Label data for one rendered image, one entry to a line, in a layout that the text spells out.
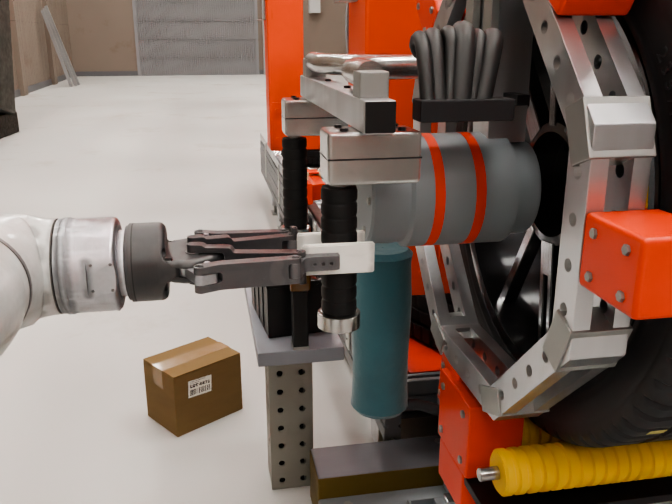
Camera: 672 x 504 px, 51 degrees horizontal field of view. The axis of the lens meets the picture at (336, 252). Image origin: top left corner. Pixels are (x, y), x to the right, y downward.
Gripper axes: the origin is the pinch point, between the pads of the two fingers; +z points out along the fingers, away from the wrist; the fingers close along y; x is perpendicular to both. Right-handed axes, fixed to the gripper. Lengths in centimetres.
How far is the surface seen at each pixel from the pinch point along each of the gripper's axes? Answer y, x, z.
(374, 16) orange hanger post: -64, 24, 19
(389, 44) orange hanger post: -64, 19, 22
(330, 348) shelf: -58, -38, 10
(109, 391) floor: -135, -83, -44
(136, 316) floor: -195, -83, -41
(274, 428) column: -77, -66, 0
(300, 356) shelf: -58, -39, 4
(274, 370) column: -77, -52, 1
